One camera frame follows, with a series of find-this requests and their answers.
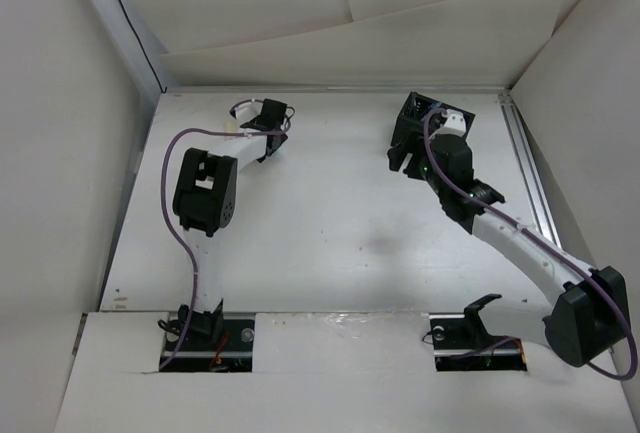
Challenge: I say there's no yellow highlighter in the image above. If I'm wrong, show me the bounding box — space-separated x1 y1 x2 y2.
225 122 238 133

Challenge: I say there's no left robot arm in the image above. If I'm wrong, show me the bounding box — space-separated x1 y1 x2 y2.
161 98 295 350

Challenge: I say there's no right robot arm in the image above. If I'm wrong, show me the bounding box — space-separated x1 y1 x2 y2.
387 132 639 381

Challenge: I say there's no black two-compartment organizer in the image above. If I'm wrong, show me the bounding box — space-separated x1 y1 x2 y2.
390 91 476 147

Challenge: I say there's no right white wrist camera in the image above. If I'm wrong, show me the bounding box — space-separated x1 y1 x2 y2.
437 109 467 138

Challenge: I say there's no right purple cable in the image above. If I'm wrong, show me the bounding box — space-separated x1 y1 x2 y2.
421 106 634 380

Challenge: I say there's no purple cable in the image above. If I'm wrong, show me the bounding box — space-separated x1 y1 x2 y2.
421 106 634 380
158 97 293 372

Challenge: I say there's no aluminium side rail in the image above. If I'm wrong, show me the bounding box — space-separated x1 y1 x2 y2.
498 93 561 246

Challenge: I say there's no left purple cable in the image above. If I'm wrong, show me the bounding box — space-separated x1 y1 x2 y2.
158 97 293 372

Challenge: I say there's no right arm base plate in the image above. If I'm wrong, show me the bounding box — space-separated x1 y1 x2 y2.
422 313 528 373

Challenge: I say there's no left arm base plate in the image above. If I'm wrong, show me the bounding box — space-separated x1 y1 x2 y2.
159 315 255 373

